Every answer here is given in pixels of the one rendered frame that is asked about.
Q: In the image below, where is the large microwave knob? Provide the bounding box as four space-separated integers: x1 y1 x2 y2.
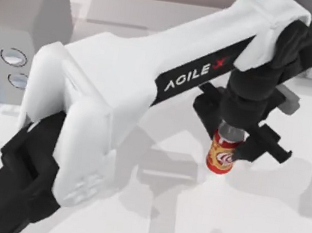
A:
0 46 30 68

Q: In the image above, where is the small microwave knob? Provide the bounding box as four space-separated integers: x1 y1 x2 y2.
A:
6 71 31 89

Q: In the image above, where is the red and yellow can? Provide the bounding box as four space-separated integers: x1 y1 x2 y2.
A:
204 117 250 179

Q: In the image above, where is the pale microwave oven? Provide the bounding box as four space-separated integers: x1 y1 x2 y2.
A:
0 0 78 114

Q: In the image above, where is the pale grey rounded box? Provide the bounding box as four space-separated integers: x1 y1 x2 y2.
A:
276 83 304 118

